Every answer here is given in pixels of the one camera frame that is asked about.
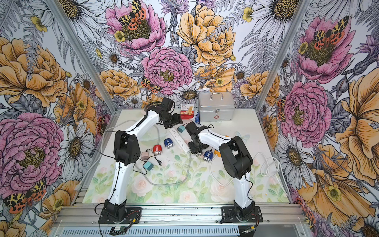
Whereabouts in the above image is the dark blue electric shaver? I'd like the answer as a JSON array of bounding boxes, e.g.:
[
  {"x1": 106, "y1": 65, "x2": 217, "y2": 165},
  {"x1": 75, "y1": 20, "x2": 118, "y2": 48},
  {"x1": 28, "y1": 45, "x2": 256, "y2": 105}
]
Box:
[{"x1": 203, "y1": 150, "x2": 214, "y2": 163}]

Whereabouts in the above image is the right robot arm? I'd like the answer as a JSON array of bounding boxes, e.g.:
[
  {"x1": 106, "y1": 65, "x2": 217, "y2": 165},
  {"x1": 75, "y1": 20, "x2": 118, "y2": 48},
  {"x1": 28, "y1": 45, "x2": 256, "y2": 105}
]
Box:
[{"x1": 185, "y1": 122, "x2": 255, "y2": 222}]

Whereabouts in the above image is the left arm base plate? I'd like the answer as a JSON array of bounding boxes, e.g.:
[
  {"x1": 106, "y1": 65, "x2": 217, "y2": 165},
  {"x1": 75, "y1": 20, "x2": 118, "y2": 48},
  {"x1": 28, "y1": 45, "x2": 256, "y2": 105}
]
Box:
[{"x1": 98, "y1": 207, "x2": 142, "y2": 224}]

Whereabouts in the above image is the orange power strip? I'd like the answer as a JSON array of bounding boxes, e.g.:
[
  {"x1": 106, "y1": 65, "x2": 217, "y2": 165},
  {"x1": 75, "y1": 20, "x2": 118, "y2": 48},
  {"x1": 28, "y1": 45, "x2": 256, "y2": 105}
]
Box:
[{"x1": 214, "y1": 150, "x2": 221, "y2": 157}]

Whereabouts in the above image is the red electric shaver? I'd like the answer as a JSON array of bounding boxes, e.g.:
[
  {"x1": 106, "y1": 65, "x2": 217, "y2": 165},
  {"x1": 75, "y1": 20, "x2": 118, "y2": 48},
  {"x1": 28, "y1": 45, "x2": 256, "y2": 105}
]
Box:
[{"x1": 153, "y1": 144, "x2": 162, "y2": 156}]

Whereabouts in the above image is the teal usb charger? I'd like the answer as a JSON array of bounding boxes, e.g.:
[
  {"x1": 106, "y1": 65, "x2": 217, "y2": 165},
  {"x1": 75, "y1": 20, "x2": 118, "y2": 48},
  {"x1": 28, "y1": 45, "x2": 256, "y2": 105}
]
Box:
[
  {"x1": 177, "y1": 125, "x2": 186, "y2": 133},
  {"x1": 143, "y1": 162, "x2": 154, "y2": 171}
]

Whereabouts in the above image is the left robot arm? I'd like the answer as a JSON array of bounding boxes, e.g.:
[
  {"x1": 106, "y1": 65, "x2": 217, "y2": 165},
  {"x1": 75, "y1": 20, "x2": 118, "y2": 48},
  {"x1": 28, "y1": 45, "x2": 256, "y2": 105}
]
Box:
[{"x1": 99, "y1": 98, "x2": 182, "y2": 223}]

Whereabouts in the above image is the red cardboard box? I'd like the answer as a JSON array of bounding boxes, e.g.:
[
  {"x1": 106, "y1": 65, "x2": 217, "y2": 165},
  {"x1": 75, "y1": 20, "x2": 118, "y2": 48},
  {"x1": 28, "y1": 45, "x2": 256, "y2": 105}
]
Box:
[{"x1": 180, "y1": 104, "x2": 194, "y2": 120}]

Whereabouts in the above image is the silver metal case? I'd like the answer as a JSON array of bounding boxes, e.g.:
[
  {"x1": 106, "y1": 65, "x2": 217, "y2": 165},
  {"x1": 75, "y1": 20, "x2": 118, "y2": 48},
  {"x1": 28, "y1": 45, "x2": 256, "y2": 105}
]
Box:
[{"x1": 199, "y1": 92, "x2": 235, "y2": 122}]

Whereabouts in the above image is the aluminium front rail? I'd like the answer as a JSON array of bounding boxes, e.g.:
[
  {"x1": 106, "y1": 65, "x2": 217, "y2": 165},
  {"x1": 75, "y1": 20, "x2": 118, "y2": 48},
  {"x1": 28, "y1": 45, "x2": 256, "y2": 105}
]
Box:
[{"x1": 55, "y1": 203, "x2": 306, "y2": 227}]

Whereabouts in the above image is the pink usb charger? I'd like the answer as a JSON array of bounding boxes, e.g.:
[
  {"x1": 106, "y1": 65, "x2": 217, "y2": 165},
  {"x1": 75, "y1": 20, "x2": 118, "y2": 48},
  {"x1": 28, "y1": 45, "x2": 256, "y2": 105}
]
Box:
[{"x1": 140, "y1": 152, "x2": 150, "y2": 161}]

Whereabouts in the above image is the white power strip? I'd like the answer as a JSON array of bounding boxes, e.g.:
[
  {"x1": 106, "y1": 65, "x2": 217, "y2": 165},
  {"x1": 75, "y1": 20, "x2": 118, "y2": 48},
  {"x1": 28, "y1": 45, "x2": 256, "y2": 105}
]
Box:
[{"x1": 169, "y1": 128, "x2": 190, "y2": 153}]

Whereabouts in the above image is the black usb cable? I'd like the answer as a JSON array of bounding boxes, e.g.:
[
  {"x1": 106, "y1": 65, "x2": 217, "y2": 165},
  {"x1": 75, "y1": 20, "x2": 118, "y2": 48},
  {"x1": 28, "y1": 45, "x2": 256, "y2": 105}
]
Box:
[
  {"x1": 132, "y1": 156, "x2": 149, "y2": 175},
  {"x1": 146, "y1": 149, "x2": 162, "y2": 166}
]

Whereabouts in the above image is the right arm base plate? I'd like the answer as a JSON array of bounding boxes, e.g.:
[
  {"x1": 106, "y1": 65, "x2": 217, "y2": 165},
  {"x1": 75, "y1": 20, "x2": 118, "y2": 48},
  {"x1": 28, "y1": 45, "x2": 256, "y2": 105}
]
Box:
[{"x1": 220, "y1": 206, "x2": 264, "y2": 224}]

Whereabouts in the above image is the blue white packet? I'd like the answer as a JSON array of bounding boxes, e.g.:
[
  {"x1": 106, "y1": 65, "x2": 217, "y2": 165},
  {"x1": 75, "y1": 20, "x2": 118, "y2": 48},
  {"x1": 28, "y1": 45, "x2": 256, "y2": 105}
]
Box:
[{"x1": 194, "y1": 111, "x2": 201, "y2": 125}]

